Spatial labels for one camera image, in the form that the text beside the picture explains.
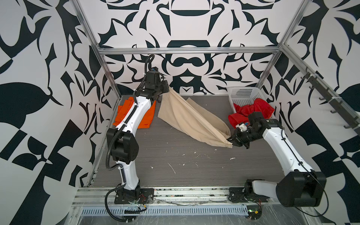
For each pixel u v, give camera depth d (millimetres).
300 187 396
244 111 1041
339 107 549
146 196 738
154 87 652
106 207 677
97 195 759
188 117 886
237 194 746
